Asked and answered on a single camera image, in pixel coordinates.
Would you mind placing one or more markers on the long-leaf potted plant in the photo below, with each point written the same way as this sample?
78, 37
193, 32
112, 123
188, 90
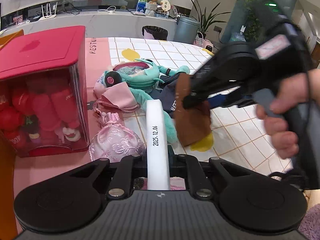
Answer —
206, 20

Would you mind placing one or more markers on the bushy green plant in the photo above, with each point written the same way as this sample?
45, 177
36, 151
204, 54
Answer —
250, 12

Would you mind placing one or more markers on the pink card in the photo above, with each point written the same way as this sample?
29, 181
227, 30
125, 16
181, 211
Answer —
18, 20

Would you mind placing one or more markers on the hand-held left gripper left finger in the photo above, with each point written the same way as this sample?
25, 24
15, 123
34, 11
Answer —
125, 170

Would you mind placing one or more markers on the pink white heater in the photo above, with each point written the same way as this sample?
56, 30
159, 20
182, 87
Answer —
208, 46

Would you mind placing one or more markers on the navy cap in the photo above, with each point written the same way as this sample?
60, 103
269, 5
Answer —
170, 97

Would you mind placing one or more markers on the white router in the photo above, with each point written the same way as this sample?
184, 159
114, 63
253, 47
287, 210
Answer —
48, 17

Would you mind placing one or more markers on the pink bin with black bag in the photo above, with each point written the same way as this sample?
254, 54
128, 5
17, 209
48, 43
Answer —
155, 32

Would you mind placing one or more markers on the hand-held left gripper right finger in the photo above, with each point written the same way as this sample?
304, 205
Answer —
192, 170

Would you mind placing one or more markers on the pink cloth pouch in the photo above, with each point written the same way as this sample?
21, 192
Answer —
117, 95

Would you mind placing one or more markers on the pink mat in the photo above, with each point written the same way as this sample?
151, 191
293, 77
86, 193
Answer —
50, 170

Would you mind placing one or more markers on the teal plush doll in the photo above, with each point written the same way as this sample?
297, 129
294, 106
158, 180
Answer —
142, 80

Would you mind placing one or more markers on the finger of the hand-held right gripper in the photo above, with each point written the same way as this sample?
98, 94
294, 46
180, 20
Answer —
216, 102
205, 85

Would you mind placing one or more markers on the brown cloth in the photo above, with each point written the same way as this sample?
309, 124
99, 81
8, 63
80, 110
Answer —
192, 127

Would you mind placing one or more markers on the grey trash bin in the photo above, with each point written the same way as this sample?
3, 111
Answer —
186, 30

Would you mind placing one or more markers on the checked woven bag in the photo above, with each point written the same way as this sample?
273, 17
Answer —
200, 39

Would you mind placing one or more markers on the marble television bench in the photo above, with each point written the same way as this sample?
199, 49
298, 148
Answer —
112, 25

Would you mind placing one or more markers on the person's right hand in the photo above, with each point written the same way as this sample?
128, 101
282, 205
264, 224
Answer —
282, 140

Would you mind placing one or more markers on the dark flat notebook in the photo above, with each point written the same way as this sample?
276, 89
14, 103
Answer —
137, 12

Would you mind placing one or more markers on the red transparent display box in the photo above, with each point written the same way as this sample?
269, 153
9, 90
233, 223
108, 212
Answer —
37, 47

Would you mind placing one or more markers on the purple fluffy rug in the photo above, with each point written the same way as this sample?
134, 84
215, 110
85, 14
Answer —
312, 225

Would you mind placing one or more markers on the pile of red plush toys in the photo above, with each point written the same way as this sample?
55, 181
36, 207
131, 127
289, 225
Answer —
50, 105

